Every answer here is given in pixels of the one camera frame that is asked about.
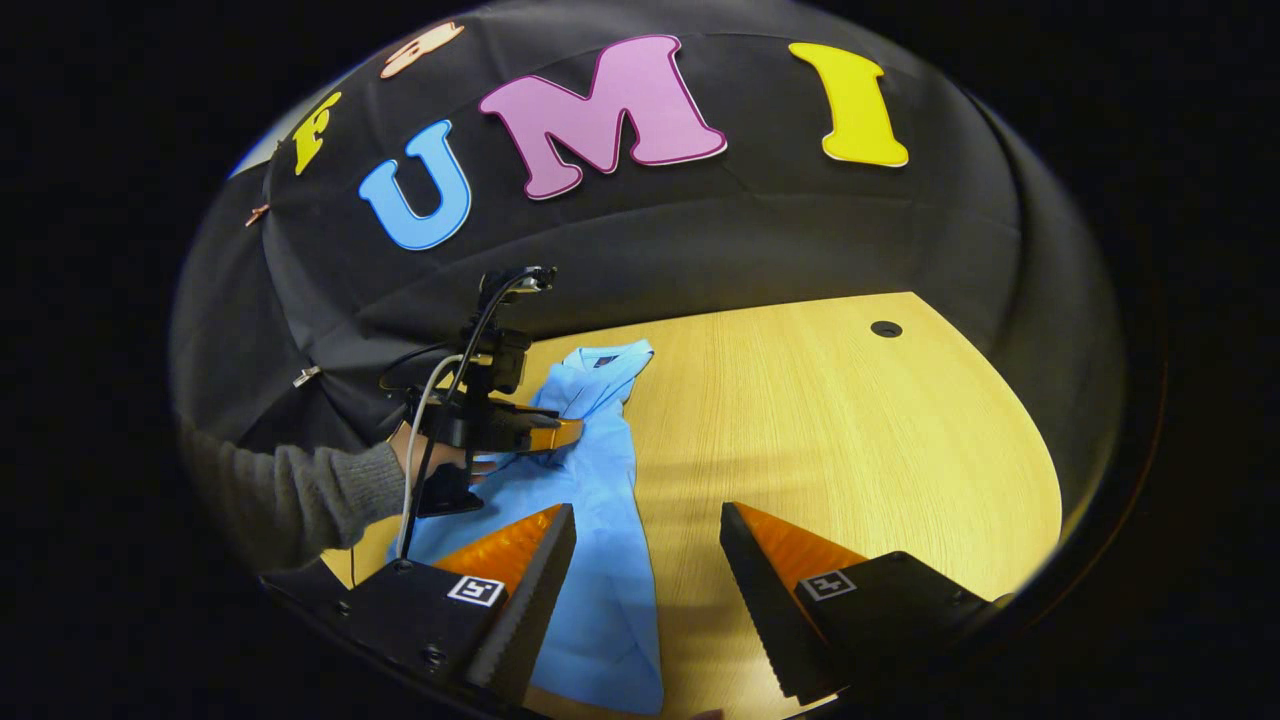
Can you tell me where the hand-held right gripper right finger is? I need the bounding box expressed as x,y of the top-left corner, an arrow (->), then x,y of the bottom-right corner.
719,502 -> 1011,706

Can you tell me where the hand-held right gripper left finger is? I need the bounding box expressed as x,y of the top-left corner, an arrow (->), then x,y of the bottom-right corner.
262,503 -> 578,713

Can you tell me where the light blue T-shirt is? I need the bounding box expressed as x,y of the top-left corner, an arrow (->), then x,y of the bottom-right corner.
385,340 -> 666,716

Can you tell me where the black backdrop cloth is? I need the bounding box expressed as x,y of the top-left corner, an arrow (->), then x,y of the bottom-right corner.
170,0 -> 1126,521

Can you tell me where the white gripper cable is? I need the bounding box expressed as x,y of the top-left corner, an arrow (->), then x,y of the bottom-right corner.
397,352 -> 469,561

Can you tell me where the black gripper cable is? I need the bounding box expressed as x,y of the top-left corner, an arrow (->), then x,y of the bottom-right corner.
378,266 -> 546,561

